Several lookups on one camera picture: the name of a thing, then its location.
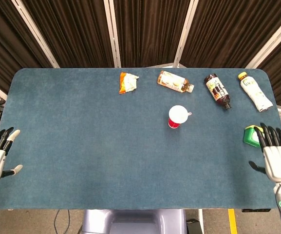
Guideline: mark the black table control panel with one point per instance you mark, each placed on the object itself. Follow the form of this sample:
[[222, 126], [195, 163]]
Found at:
[[256, 210]]

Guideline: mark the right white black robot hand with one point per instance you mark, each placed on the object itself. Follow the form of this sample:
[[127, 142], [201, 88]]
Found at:
[[280, 161]]

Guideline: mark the green wet wipes box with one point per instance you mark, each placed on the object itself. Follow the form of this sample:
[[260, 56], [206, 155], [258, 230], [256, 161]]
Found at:
[[249, 136]]

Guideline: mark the white table leg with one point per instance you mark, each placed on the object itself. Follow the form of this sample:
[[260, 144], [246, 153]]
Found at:
[[200, 221]]

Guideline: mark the transparent plastic straw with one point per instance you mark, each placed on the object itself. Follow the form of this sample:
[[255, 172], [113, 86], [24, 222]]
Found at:
[[189, 113]]

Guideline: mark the silver robot torso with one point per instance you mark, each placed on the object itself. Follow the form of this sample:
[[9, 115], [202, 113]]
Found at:
[[130, 221]]

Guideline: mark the black box on floor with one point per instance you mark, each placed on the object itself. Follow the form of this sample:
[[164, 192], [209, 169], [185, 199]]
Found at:
[[194, 226]]

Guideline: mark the orange white snack bag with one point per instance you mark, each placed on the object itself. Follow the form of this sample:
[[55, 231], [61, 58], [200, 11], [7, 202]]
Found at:
[[128, 83]]

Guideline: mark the amber tea bottle white cap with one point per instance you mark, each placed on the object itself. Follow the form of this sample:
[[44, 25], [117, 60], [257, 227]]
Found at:
[[173, 81]]

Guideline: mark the red paper cup white lid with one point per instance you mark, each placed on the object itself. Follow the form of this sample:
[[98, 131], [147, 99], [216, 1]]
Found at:
[[178, 114]]

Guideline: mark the dark tea bottle black cap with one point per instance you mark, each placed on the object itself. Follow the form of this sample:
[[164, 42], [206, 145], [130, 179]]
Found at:
[[218, 91]]

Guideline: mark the white bottle yellow cap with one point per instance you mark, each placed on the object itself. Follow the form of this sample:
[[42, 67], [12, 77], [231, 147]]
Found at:
[[254, 93]]

